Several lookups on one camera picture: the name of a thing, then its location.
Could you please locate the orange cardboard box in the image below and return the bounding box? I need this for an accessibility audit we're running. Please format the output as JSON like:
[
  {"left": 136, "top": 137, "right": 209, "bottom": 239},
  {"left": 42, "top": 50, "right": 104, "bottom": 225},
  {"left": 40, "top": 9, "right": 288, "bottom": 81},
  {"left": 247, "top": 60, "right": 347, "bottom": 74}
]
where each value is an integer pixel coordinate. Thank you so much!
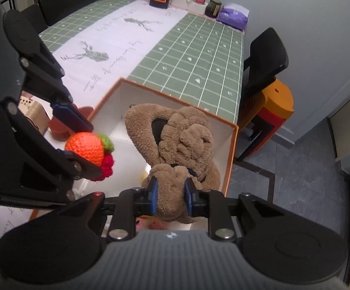
[{"left": 30, "top": 78, "right": 239, "bottom": 233}]

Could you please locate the brown plush toy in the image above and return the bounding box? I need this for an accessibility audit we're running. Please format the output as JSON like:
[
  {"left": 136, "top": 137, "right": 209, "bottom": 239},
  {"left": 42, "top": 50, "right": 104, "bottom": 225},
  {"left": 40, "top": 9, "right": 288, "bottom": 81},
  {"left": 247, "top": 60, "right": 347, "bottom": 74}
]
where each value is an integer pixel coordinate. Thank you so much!
[{"left": 124, "top": 103, "right": 224, "bottom": 225}]

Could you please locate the orange crochet toy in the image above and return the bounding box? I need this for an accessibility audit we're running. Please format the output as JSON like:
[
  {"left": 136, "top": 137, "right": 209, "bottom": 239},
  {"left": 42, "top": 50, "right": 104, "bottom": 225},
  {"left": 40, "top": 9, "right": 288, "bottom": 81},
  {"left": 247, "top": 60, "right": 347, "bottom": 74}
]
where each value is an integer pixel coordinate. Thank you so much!
[{"left": 64, "top": 131, "right": 115, "bottom": 182}]

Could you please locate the black chair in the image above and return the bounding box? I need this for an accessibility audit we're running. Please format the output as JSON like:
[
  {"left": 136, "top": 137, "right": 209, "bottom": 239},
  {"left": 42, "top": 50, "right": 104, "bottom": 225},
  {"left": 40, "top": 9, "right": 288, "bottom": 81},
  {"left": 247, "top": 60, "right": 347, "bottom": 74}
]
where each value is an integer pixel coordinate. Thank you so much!
[
  {"left": 39, "top": 0, "right": 104, "bottom": 26},
  {"left": 235, "top": 27, "right": 289, "bottom": 162},
  {"left": 21, "top": 4, "right": 47, "bottom": 34}
]

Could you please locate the green checkered tablecloth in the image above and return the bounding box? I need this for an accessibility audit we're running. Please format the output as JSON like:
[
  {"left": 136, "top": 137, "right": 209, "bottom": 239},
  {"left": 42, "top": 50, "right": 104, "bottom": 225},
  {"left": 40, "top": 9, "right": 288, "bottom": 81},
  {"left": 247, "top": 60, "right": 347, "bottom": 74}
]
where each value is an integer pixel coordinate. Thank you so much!
[{"left": 38, "top": 0, "right": 245, "bottom": 124}]

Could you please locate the dark red sponge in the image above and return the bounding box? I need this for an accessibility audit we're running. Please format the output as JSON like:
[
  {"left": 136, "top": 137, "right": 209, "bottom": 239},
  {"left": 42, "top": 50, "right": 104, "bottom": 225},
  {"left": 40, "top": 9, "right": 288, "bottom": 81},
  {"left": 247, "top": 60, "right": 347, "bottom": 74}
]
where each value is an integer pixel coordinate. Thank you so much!
[{"left": 46, "top": 106, "right": 95, "bottom": 142}]

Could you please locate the dark glass jar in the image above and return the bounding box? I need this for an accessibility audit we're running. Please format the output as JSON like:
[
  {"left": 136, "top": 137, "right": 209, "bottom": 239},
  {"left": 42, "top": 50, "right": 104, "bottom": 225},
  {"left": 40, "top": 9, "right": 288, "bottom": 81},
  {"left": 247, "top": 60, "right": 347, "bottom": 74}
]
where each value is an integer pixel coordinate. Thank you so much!
[{"left": 205, "top": 0, "right": 222, "bottom": 19}]

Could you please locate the purple tissue pack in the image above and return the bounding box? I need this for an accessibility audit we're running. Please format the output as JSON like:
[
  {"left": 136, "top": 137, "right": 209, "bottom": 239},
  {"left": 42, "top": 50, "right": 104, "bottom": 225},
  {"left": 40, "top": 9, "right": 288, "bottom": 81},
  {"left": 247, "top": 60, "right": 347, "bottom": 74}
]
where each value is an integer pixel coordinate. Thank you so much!
[{"left": 216, "top": 2, "right": 250, "bottom": 31}]

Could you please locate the orange plastic stool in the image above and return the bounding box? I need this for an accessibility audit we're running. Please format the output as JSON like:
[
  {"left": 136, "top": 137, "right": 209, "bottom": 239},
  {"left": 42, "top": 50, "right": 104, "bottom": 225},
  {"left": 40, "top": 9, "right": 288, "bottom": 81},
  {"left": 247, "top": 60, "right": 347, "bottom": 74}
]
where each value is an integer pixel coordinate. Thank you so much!
[{"left": 238, "top": 78, "right": 294, "bottom": 133}]

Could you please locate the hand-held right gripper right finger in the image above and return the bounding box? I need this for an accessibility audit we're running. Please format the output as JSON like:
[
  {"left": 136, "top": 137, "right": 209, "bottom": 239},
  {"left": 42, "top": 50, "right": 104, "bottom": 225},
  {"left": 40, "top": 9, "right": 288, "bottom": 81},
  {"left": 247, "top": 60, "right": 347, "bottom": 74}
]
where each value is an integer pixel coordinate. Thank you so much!
[{"left": 185, "top": 178, "right": 286, "bottom": 242}]

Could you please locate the white deer print runner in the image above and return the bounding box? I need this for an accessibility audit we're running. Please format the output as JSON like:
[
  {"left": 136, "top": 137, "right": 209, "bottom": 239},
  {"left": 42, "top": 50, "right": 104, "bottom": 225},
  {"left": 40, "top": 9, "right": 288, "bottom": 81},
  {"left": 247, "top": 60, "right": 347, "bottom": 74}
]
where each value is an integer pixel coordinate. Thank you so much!
[{"left": 0, "top": 0, "right": 187, "bottom": 260}]

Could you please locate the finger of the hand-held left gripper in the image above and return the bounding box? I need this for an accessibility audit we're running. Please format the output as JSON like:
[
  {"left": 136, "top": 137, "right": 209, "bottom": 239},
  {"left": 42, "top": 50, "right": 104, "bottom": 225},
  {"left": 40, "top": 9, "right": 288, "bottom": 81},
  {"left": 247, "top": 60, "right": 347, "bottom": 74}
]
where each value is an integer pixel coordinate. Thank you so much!
[
  {"left": 20, "top": 47, "right": 94, "bottom": 133},
  {"left": 4, "top": 100, "right": 103, "bottom": 203}
]

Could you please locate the wooden radio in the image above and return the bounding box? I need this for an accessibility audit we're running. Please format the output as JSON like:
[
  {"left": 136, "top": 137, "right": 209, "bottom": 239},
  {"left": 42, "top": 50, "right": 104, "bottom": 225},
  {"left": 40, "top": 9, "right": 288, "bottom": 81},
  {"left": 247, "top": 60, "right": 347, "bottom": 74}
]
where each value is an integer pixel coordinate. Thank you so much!
[{"left": 18, "top": 95, "right": 51, "bottom": 136}]

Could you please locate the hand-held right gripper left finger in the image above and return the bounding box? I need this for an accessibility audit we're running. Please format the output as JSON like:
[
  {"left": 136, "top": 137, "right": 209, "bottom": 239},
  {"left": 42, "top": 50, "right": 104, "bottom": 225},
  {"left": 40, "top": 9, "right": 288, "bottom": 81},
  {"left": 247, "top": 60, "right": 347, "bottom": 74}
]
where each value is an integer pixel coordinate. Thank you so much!
[{"left": 63, "top": 177, "right": 158, "bottom": 243}]

